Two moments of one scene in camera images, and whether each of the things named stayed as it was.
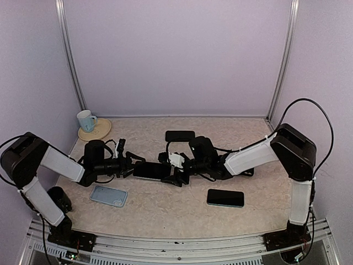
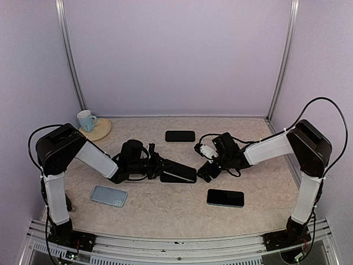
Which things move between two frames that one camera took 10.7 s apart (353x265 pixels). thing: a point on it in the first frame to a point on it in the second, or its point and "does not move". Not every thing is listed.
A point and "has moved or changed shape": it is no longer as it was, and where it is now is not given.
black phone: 225,198 does not move
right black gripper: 172,179 to 213,173
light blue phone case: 108,196 does not move
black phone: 152,170 has moved or changed shape
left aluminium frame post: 65,27 does not move
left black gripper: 124,166 to 159,163
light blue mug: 86,121 does not move
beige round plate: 100,128 does not move
